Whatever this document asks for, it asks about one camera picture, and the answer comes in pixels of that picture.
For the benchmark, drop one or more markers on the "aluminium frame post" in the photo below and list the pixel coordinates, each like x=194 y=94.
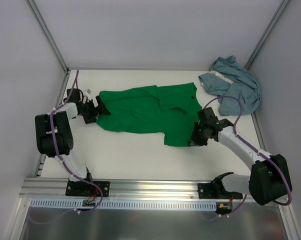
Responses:
x=282 y=8
x=47 y=33

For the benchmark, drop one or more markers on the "right aluminium frame post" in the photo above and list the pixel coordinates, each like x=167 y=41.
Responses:
x=282 y=8

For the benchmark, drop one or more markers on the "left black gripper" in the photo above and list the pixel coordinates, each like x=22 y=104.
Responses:
x=92 y=111

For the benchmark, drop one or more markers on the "white slotted cable duct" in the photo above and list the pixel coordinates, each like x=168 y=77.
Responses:
x=209 y=206

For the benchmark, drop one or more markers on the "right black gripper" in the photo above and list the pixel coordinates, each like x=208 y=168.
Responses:
x=198 y=135

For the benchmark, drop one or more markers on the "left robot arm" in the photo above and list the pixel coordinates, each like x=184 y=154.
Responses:
x=54 y=139

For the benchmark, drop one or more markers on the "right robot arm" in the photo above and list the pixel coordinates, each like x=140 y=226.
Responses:
x=269 y=177

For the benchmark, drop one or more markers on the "blue grey t shirt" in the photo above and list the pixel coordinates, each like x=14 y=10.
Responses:
x=236 y=86

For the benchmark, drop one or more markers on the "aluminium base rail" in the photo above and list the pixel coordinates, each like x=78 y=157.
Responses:
x=120 y=189

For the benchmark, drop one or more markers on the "green t shirt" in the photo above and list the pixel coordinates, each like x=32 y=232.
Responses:
x=170 y=110

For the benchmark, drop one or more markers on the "left aluminium frame post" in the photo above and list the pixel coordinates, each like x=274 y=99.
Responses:
x=47 y=33

